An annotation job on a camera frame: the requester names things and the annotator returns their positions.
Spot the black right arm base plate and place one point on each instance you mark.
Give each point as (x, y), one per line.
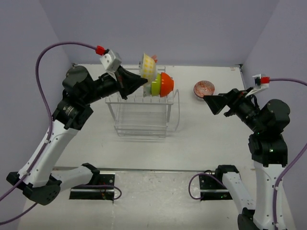
(212, 188)

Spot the red rim zigzag bowl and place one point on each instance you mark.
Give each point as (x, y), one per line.
(203, 88)

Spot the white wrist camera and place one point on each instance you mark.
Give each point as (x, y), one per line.
(111, 61)
(261, 82)

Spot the white wire dish rack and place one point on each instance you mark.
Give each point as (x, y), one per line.
(144, 116)

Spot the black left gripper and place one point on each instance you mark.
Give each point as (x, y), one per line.
(130, 81)

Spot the lime green bowl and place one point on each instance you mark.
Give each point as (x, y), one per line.
(156, 86)

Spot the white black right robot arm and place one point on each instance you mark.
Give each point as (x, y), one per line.
(269, 153)

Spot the orange clip on grey block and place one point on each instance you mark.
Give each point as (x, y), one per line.
(154, 57)

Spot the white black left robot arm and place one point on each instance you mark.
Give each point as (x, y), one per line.
(36, 179)

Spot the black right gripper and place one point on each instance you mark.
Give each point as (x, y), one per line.
(233, 99)

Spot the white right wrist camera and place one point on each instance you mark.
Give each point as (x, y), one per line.
(261, 82)

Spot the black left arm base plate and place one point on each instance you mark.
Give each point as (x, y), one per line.
(101, 189)

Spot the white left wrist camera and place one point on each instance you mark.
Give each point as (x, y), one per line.
(111, 61)

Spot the white green orange patterned bowl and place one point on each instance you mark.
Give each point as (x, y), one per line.
(147, 90)

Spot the yellow rim patterned bowl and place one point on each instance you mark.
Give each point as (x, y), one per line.
(148, 69)

